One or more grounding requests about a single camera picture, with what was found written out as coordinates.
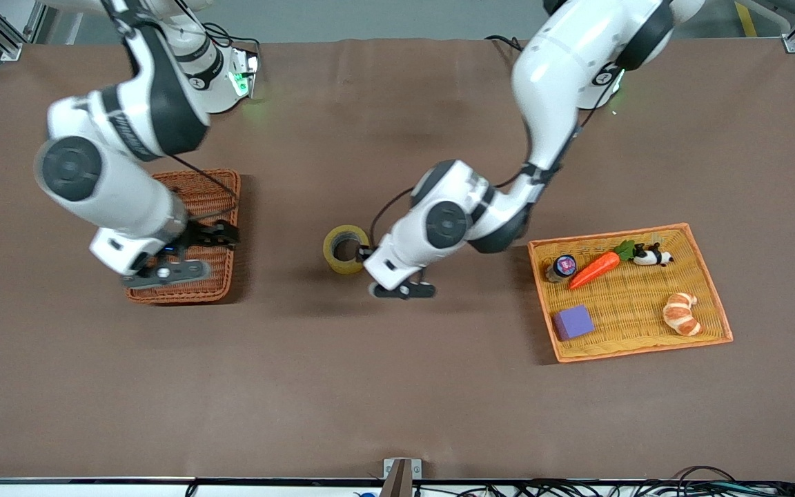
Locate yellowish clear tape roll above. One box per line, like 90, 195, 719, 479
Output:
322, 224, 371, 276

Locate deep brown wicker basket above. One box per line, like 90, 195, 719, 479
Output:
125, 168, 242, 305

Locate flat yellow woven basket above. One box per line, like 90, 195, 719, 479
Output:
527, 222, 734, 364

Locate table cover cloth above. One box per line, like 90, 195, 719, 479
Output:
0, 38, 795, 482

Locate small jar with dark lid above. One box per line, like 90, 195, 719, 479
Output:
544, 254, 579, 284

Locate purple foam block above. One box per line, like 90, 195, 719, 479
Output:
552, 304, 596, 342

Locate orange toy carrot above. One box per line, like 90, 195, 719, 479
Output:
569, 240, 636, 291

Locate black white panda figure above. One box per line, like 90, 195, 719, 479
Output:
632, 242, 674, 267

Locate toy croissant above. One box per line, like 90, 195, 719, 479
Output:
662, 293, 703, 337

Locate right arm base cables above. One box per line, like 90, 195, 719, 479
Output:
201, 21, 262, 59

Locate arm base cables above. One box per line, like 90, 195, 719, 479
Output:
201, 21, 262, 59
485, 35, 529, 55

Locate grey metal table bracket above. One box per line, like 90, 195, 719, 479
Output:
382, 458, 423, 497

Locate white table edge rail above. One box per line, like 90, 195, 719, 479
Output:
0, 478, 795, 497

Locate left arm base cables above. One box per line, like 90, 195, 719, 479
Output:
485, 35, 529, 55

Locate black cable bundle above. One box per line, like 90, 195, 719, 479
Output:
411, 466, 795, 497

